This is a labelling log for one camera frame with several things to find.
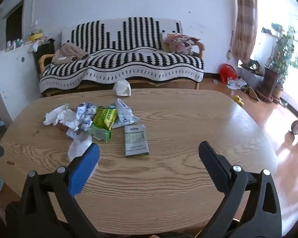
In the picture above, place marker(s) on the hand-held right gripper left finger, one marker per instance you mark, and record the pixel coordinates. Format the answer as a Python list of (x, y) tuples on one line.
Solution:
[(85, 168)]

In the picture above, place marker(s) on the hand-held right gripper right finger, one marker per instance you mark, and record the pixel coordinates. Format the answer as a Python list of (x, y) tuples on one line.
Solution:
[(213, 164)]

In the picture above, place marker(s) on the white thin plastic bag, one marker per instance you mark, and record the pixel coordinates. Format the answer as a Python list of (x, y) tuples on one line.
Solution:
[(79, 143)]

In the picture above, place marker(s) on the white green wrapper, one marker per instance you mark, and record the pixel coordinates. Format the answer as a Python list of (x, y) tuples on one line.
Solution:
[(99, 132)]

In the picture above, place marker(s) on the blue white paper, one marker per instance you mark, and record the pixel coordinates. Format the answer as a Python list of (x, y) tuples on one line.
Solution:
[(84, 115)]

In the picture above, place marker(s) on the green snack packet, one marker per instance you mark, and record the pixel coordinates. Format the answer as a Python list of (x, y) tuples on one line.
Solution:
[(104, 117)]

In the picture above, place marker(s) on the grey packet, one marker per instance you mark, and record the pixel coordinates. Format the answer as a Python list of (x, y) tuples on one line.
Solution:
[(136, 140)]

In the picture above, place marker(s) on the white tissue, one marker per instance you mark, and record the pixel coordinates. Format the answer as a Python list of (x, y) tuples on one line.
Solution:
[(57, 116)]

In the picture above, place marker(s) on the white printed plastic wrapper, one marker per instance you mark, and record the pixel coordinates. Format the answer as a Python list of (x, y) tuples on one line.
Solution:
[(125, 114)]

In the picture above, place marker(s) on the white paper bag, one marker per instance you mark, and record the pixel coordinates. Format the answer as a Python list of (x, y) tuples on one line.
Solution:
[(121, 88)]

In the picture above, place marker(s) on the yellow toy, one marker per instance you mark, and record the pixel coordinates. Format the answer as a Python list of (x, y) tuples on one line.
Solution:
[(239, 100)]

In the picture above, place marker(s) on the white cabinet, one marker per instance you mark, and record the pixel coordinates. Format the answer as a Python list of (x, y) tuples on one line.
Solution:
[(15, 79)]

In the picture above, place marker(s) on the scattered papers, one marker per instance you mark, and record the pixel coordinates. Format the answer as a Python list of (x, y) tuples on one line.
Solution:
[(236, 83)]

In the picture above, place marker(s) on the red plastic bag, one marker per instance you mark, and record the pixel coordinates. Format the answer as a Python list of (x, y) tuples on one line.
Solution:
[(227, 73)]

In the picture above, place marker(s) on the grey storage box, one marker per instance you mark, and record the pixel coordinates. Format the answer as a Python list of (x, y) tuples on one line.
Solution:
[(250, 75)]

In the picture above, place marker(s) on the potted plant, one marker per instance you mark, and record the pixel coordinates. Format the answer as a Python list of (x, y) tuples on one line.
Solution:
[(270, 79)]

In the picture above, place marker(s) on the group of small bottles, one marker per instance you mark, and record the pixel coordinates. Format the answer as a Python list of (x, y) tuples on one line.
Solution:
[(15, 44)]

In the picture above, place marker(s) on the brown crumpled cloth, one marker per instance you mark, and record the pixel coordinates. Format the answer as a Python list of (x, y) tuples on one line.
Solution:
[(67, 52)]

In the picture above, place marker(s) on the wooden sofa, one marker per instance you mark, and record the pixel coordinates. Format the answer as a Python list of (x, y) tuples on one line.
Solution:
[(200, 45)]

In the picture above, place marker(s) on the yellow container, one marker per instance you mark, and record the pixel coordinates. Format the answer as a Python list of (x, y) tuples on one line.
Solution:
[(36, 36)]

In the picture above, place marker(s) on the pink printed pillow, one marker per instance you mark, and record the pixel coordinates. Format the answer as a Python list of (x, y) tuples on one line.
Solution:
[(181, 43)]

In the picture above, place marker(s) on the black white striped sofa blanket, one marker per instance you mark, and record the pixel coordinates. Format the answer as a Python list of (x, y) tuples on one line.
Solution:
[(139, 54)]

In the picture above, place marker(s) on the brown patterned curtain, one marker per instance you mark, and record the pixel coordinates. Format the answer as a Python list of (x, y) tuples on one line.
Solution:
[(244, 17)]

